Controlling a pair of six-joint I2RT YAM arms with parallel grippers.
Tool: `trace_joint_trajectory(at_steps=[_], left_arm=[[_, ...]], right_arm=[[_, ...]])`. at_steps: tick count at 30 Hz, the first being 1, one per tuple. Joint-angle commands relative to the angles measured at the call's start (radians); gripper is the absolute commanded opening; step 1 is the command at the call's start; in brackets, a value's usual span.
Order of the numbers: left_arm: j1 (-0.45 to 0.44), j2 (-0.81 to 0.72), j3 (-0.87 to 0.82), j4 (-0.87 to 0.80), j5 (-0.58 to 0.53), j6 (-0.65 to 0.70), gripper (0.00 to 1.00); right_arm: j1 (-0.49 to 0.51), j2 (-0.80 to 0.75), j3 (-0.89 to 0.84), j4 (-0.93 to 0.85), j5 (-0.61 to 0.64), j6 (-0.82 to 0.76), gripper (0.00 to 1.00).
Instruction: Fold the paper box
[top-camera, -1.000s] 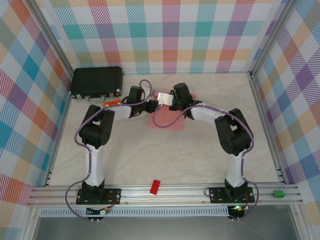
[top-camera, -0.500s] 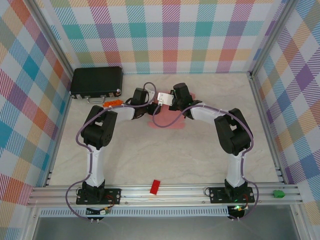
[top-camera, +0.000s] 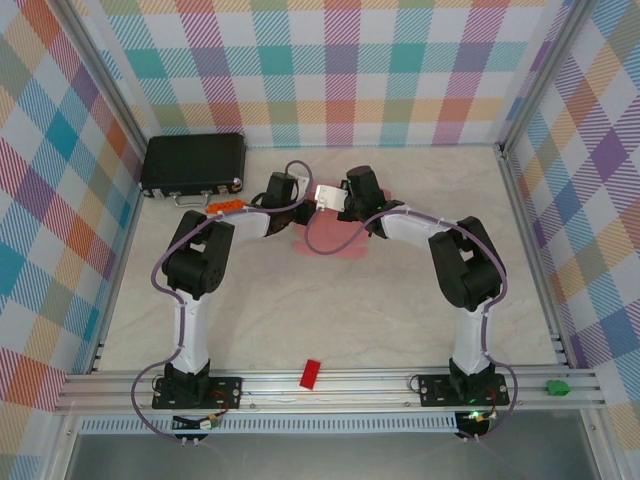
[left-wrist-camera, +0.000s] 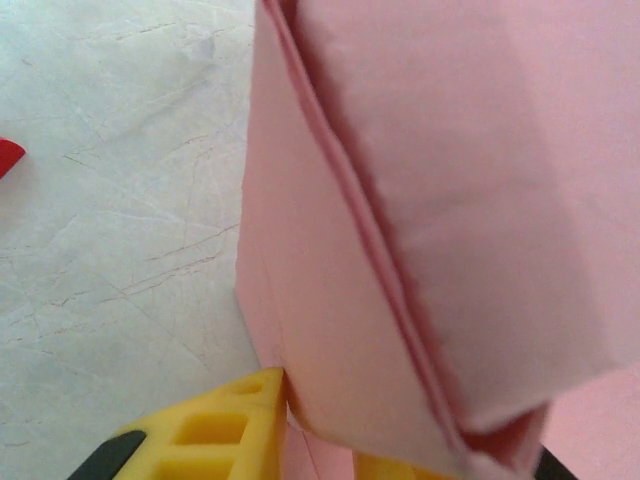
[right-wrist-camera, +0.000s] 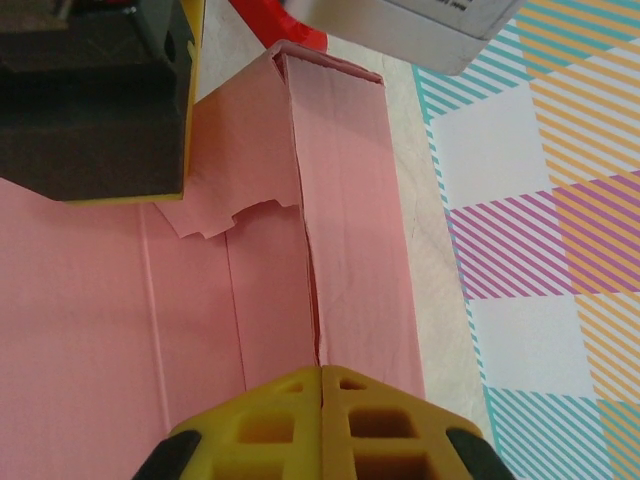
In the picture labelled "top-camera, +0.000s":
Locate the pink paper box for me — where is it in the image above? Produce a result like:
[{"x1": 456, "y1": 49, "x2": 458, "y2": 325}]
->
[{"x1": 292, "y1": 179, "x2": 394, "y2": 261}]

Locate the orange plastic toy part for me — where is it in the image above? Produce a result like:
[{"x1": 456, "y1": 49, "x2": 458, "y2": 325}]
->
[{"x1": 207, "y1": 199, "x2": 246, "y2": 216}]

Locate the black briefcase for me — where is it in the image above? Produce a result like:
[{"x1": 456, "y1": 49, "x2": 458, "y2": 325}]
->
[{"x1": 138, "y1": 132, "x2": 248, "y2": 209}]

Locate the red rectangular block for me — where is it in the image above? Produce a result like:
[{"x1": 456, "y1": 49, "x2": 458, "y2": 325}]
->
[{"x1": 298, "y1": 357, "x2": 322, "y2": 390}]

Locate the grey metal plate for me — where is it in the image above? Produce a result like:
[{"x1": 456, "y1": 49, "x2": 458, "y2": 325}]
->
[{"x1": 64, "y1": 432, "x2": 601, "y2": 480}]

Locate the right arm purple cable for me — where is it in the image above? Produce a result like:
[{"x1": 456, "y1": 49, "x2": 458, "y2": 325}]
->
[{"x1": 303, "y1": 204, "x2": 521, "y2": 444}]

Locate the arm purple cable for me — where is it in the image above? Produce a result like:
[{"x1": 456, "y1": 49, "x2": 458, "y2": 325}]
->
[
  {"x1": 303, "y1": 204, "x2": 521, "y2": 444},
  {"x1": 130, "y1": 159, "x2": 315, "y2": 444}
]

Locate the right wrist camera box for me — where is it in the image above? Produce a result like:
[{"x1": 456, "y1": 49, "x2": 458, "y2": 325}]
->
[{"x1": 313, "y1": 183, "x2": 350, "y2": 212}]

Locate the narrow aluminium side rail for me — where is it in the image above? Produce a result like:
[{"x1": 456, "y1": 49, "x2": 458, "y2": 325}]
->
[
  {"x1": 497, "y1": 143, "x2": 572, "y2": 370},
  {"x1": 88, "y1": 144, "x2": 151, "y2": 375}
]

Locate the wide aluminium rail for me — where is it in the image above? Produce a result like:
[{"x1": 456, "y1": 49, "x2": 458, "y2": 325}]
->
[{"x1": 53, "y1": 366, "x2": 607, "y2": 415}]

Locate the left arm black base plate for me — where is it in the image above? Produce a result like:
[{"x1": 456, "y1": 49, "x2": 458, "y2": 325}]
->
[{"x1": 151, "y1": 375, "x2": 245, "y2": 412}]

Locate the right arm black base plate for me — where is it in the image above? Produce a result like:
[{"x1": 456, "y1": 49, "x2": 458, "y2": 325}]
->
[{"x1": 416, "y1": 372, "x2": 512, "y2": 408}]

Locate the white slotted cable duct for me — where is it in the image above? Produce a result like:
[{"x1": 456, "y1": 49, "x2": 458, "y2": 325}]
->
[{"x1": 78, "y1": 412, "x2": 460, "y2": 435}]

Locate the aluminium frame post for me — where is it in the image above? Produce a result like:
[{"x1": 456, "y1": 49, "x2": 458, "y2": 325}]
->
[
  {"x1": 54, "y1": 0, "x2": 154, "y2": 151},
  {"x1": 497, "y1": 0, "x2": 601, "y2": 156}
]

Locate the yellow white wire connector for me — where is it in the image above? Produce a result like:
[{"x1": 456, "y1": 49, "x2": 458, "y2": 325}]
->
[{"x1": 172, "y1": 412, "x2": 224, "y2": 434}]

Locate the wire connector with green light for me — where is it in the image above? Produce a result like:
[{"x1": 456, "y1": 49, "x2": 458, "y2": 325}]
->
[{"x1": 457, "y1": 408, "x2": 499, "y2": 426}]

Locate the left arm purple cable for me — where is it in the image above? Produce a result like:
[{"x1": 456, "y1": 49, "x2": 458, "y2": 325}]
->
[{"x1": 130, "y1": 159, "x2": 315, "y2": 444}]

